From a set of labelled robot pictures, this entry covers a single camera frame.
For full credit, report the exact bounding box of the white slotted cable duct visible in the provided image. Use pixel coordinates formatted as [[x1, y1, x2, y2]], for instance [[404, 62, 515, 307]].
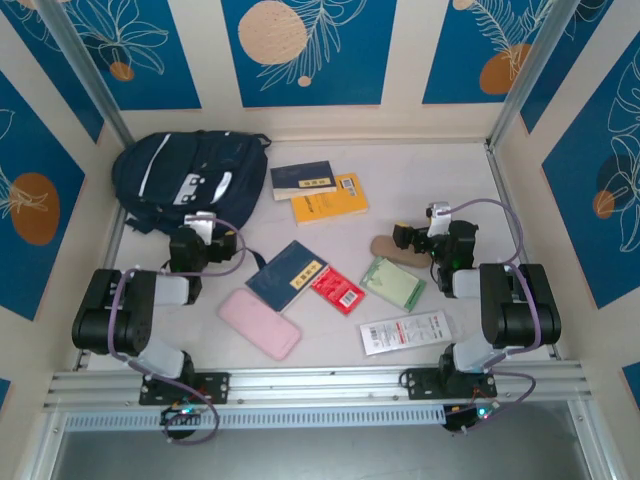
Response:
[[63, 405, 446, 432]]

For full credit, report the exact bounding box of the aluminium frame leg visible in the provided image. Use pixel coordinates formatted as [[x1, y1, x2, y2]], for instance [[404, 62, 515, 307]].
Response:
[[569, 399, 619, 480], [22, 409, 69, 480]]

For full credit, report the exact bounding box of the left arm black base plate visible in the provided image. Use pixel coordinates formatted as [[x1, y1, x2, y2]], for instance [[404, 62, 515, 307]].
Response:
[[138, 370, 231, 406]]

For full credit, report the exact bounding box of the pale green notebook packet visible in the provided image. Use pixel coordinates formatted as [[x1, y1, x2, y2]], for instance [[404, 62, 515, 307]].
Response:
[[359, 255, 428, 314]]

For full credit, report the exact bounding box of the clear white stationery packet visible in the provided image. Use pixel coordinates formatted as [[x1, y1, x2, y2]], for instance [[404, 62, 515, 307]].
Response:
[[358, 309, 459, 357]]

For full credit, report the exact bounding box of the aluminium corner post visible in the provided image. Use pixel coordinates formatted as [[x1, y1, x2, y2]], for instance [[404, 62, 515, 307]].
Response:
[[487, 0, 574, 151], [37, 0, 139, 156]]

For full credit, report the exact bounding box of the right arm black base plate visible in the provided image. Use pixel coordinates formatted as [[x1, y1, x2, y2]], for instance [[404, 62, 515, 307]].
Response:
[[399, 368, 499, 401]]

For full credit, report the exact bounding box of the small circuit board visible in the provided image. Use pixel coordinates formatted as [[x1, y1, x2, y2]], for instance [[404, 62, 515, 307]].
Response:
[[443, 403, 502, 435], [159, 405, 207, 427]]

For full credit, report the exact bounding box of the navy blue backpack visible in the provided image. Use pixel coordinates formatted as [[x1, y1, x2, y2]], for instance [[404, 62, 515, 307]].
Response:
[[110, 128, 274, 270]]

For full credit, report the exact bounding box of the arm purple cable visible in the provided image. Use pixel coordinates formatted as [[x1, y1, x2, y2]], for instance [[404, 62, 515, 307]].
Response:
[[444, 198, 547, 437], [108, 217, 247, 446]]

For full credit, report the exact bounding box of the red plastic packet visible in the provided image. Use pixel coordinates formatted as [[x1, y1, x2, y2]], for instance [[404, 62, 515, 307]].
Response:
[[309, 266, 368, 316]]

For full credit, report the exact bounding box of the blue fern print wall panel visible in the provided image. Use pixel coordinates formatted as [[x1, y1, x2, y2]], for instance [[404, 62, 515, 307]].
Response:
[[422, 0, 566, 106]]

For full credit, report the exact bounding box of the tan oval case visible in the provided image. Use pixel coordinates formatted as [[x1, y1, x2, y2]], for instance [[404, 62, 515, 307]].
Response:
[[370, 234, 434, 270]]

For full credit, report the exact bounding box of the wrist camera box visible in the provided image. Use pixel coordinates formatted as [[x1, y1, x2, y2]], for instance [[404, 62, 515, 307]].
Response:
[[426, 202, 452, 237], [183, 210, 217, 246]]

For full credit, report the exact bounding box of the aluminium front rail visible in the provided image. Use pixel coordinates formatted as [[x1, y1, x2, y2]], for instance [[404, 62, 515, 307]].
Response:
[[42, 360, 594, 412]]

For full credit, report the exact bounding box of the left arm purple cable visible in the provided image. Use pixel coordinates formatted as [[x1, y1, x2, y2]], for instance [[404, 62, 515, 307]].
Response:
[[108, 217, 247, 446]]

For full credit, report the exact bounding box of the blue panel with beige circle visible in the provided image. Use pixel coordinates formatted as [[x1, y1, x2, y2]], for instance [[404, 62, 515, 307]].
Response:
[[221, 0, 399, 109]]

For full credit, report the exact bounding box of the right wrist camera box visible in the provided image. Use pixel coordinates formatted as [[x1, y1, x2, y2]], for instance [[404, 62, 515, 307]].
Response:
[[426, 202, 452, 237]]

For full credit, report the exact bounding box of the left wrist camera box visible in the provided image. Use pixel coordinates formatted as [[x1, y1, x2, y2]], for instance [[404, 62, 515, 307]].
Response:
[[183, 210, 217, 246]]

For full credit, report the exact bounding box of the pink pencil case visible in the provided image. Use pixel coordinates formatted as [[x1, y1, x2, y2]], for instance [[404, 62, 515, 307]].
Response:
[[216, 288, 303, 361]]

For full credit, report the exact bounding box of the blue leaf print wall panel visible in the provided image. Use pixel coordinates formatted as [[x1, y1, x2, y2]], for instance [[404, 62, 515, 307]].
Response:
[[541, 29, 640, 310], [49, 0, 203, 112], [519, 0, 617, 135], [0, 0, 106, 145], [0, 69, 87, 322]]

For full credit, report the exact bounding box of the yellow paperback book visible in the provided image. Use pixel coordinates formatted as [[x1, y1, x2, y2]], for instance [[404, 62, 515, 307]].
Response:
[[289, 172, 370, 229]]

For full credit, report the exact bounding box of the navy book small yellow label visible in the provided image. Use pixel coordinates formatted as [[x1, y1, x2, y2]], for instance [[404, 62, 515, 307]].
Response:
[[270, 160, 337, 202]]

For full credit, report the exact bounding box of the navy book long yellow label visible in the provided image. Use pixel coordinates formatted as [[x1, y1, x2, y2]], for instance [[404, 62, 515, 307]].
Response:
[[244, 240, 331, 315]]

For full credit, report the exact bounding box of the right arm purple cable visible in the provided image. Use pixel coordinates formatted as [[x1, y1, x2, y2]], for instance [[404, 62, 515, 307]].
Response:
[[444, 198, 547, 437]]

